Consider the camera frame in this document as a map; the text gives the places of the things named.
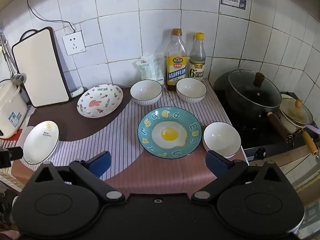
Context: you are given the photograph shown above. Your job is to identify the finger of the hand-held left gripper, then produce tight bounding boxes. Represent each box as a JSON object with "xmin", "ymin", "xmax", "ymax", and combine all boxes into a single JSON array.
[{"xmin": 0, "ymin": 147, "xmax": 23, "ymax": 168}]

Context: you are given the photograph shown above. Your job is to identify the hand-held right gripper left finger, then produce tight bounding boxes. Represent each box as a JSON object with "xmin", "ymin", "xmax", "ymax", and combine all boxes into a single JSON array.
[{"xmin": 33, "ymin": 151, "xmax": 126, "ymax": 204}]

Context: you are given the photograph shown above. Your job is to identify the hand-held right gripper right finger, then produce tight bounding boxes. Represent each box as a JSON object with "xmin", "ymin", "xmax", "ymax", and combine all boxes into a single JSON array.
[{"xmin": 191, "ymin": 150, "xmax": 287, "ymax": 204}]

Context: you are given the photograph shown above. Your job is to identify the white plate with sun print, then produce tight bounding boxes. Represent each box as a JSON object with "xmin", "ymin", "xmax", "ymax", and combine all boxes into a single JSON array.
[{"xmin": 23, "ymin": 121, "xmax": 60, "ymax": 166}]

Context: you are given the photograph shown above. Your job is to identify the white ribbed bowl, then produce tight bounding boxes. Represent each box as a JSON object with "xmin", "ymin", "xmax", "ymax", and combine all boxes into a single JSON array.
[
  {"xmin": 176, "ymin": 78, "xmax": 208, "ymax": 104},
  {"xmin": 203, "ymin": 122, "xmax": 242, "ymax": 159},
  {"xmin": 130, "ymin": 79, "xmax": 163, "ymax": 106}
]

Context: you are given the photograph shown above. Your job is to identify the red mat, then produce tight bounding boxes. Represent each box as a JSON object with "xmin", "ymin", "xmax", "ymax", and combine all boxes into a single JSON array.
[{"xmin": 0, "ymin": 128, "xmax": 23, "ymax": 147}]

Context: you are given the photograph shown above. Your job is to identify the purple striped table cover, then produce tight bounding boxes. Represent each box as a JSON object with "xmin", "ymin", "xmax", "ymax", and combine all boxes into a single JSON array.
[{"xmin": 0, "ymin": 83, "xmax": 248, "ymax": 194}]

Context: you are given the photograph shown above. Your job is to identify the black gas stove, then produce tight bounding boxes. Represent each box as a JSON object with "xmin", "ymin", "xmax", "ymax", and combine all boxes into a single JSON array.
[{"xmin": 214, "ymin": 81, "xmax": 320, "ymax": 161}]

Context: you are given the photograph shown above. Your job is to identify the white rice cooker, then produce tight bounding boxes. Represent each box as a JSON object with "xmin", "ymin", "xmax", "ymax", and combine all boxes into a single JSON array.
[{"xmin": 0, "ymin": 78, "xmax": 28, "ymax": 139}]

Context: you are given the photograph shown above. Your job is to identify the blue plate with egg print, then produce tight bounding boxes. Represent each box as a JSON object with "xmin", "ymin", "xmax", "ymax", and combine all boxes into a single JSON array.
[{"xmin": 137, "ymin": 107, "xmax": 203, "ymax": 159}]

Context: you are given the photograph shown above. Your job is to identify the white plate with rabbit print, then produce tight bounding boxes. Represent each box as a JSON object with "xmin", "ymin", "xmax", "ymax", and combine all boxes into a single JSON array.
[{"xmin": 77, "ymin": 84, "xmax": 124, "ymax": 119}]

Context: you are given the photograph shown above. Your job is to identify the white cutting board stand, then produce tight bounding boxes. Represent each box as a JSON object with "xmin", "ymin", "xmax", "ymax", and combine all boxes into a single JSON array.
[{"xmin": 70, "ymin": 86, "xmax": 86, "ymax": 98}]

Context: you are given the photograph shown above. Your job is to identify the metal ladle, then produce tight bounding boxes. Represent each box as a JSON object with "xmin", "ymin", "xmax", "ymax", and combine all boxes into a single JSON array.
[{"xmin": 3, "ymin": 39, "xmax": 27, "ymax": 85}]

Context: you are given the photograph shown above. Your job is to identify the glass wok lid wooden knob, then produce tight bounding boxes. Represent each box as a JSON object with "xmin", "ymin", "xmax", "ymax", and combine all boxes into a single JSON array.
[{"xmin": 228, "ymin": 69, "xmax": 282, "ymax": 110}]

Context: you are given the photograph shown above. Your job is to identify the cream pot glass lid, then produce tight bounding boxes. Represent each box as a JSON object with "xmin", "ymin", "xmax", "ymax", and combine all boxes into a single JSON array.
[{"xmin": 279, "ymin": 99, "xmax": 314, "ymax": 128}]

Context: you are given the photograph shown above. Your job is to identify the clear vinegar bottle yellow cap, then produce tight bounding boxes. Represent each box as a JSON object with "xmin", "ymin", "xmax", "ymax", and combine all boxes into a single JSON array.
[{"xmin": 189, "ymin": 32, "xmax": 206, "ymax": 82}]

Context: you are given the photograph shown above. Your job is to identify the cooking wine bottle yellow label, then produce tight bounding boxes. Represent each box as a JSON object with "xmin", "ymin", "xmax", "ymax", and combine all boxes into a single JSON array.
[{"xmin": 166, "ymin": 28, "xmax": 188, "ymax": 92}]

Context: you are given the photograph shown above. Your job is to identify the white plastic bag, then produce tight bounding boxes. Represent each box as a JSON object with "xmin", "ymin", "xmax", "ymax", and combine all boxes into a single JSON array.
[{"xmin": 136, "ymin": 54, "xmax": 166, "ymax": 86}]

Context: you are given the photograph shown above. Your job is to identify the black wok with wooden handle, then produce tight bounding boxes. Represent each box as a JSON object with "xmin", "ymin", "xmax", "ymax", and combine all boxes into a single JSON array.
[{"xmin": 212, "ymin": 69, "xmax": 294, "ymax": 144}]

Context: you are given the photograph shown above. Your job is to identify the cream pot with wooden handle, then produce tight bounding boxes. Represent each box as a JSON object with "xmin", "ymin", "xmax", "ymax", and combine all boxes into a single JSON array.
[{"xmin": 278, "ymin": 94, "xmax": 320, "ymax": 159}]

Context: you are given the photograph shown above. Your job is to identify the white wall socket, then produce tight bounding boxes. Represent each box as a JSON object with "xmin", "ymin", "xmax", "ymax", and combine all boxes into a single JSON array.
[{"xmin": 62, "ymin": 31, "xmax": 87, "ymax": 56}]

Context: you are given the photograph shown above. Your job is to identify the black power cable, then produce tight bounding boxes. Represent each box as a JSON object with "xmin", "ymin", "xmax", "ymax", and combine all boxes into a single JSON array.
[{"xmin": 27, "ymin": 0, "xmax": 77, "ymax": 34}]

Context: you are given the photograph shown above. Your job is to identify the dark wall sticker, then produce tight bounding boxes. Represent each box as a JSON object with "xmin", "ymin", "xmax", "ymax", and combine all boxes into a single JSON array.
[{"xmin": 220, "ymin": 0, "xmax": 247, "ymax": 11}]

